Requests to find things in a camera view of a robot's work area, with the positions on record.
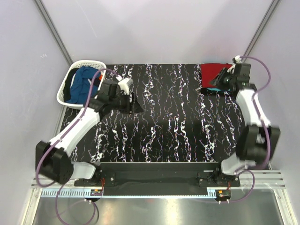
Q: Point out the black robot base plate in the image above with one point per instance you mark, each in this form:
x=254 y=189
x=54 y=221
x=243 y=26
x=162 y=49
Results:
x=202 y=174

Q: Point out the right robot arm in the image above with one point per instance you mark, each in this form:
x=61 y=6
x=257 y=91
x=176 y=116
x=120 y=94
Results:
x=257 y=141

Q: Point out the aluminium rail with connectors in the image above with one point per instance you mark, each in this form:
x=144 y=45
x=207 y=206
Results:
x=136 y=193

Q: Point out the folded cyan t shirt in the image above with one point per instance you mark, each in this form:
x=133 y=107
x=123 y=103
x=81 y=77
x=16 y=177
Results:
x=215 y=89

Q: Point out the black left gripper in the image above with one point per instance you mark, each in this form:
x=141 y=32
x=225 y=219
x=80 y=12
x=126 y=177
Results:
x=129 y=103

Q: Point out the black garment in basket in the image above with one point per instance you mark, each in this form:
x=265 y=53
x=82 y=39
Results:
x=68 y=84

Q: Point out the red t shirt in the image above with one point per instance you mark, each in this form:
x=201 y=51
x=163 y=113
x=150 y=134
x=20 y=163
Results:
x=209 y=71

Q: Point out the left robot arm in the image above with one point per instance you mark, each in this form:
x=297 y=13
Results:
x=52 y=157

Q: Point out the white perforated laundry basket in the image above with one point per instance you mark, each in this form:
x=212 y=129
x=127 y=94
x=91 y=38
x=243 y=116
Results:
x=60 y=95

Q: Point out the blue t shirt in basket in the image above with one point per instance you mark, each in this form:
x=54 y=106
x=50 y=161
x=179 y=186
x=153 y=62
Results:
x=81 y=85

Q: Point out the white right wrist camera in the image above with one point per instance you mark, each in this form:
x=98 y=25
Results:
x=235 y=60

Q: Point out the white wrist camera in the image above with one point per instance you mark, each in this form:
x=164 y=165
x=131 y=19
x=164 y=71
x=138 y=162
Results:
x=126 y=86
x=235 y=60

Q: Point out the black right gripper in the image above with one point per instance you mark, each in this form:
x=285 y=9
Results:
x=225 y=78

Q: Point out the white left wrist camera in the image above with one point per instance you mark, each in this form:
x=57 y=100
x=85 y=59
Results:
x=126 y=86

